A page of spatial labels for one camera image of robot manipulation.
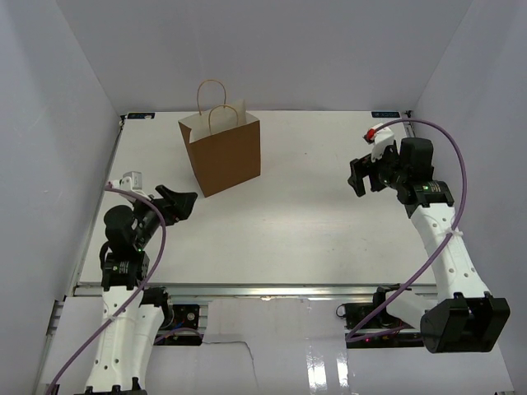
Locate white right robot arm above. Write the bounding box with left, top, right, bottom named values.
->
left=347, top=135, right=511, bottom=353

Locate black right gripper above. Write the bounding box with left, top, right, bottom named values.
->
left=348, top=141, right=408, bottom=198

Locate blue label sticker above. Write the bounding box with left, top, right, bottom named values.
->
left=371, top=111, right=400, bottom=119
left=126, top=112, right=156, bottom=120

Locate blue label sticker left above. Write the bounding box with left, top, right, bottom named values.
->
left=126, top=112, right=156, bottom=120

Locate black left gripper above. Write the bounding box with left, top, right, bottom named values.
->
left=128, top=184, right=197, bottom=249

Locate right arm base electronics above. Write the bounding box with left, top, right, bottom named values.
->
left=335, top=286, right=424, bottom=349

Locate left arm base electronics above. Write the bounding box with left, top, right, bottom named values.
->
left=141, top=287, right=203, bottom=346

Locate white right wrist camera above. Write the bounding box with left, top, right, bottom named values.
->
left=363, top=123, right=394, bottom=162

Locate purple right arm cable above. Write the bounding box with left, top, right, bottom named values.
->
left=344, top=118, right=469, bottom=343

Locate brown paper bag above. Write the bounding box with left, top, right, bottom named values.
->
left=179, top=79, right=261, bottom=198

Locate blue label sticker right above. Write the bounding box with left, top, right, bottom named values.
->
left=371, top=111, right=400, bottom=119

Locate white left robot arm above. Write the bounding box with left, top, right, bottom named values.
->
left=84, top=185, right=198, bottom=394

